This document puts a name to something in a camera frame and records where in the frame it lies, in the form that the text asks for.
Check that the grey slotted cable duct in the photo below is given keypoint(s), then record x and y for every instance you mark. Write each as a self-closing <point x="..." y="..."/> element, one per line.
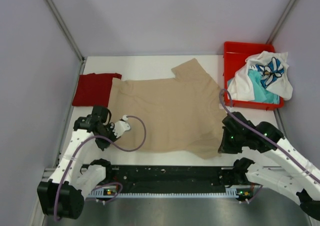
<point x="107" y="193"/>

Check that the aluminium corner post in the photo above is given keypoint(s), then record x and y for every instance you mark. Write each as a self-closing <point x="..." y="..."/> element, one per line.
<point x="64" y="29"/>
<point x="282" y="20"/>

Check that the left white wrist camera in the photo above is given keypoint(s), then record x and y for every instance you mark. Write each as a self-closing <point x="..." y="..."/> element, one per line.
<point x="121" y="126"/>

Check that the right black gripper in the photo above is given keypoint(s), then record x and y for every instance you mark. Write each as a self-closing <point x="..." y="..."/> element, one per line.
<point x="224" y="147"/>

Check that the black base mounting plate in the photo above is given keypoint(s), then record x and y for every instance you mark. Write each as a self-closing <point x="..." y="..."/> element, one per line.
<point x="174" y="179"/>

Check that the folded red t-shirt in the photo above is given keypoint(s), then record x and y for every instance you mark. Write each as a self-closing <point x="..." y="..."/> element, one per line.
<point x="94" y="89"/>

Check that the right aluminium corner post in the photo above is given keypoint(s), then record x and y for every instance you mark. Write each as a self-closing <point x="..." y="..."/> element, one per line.
<point x="282" y="20"/>

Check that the left aluminium corner post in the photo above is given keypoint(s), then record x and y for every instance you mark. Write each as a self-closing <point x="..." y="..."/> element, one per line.
<point x="64" y="29"/>

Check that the teal t-shirt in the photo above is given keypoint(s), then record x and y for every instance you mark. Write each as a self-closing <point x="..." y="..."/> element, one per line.
<point x="261" y="95"/>

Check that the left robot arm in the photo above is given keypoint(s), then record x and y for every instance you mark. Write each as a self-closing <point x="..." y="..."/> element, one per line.
<point x="63" y="194"/>

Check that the beige t-shirt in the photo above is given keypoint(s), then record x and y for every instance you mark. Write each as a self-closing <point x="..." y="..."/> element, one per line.
<point x="174" y="114"/>

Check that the white printed t-shirt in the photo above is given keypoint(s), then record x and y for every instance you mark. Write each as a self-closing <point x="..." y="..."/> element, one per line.
<point x="272" y="66"/>

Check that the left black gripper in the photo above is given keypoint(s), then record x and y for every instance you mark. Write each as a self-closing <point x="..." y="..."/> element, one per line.
<point x="102" y="145"/>

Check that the red plastic bin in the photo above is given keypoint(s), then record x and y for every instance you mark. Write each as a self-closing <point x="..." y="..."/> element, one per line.
<point x="234" y="56"/>

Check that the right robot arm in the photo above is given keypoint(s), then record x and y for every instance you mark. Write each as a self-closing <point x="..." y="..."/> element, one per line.
<point x="301" y="181"/>

